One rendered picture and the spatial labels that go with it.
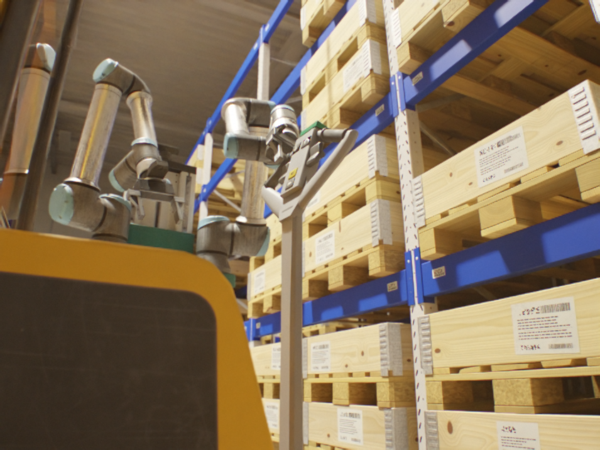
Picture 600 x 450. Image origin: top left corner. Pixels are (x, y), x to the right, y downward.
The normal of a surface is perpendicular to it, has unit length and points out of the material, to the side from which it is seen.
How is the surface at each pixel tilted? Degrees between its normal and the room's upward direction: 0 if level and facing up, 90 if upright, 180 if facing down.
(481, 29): 90
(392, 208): 90
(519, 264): 90
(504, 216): 90
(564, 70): 180
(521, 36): 180
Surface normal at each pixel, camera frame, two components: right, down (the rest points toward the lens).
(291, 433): -0.18, -0.35
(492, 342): -0.90, -0.15
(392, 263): 0.44, -0.31
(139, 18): 0.42, -0.07
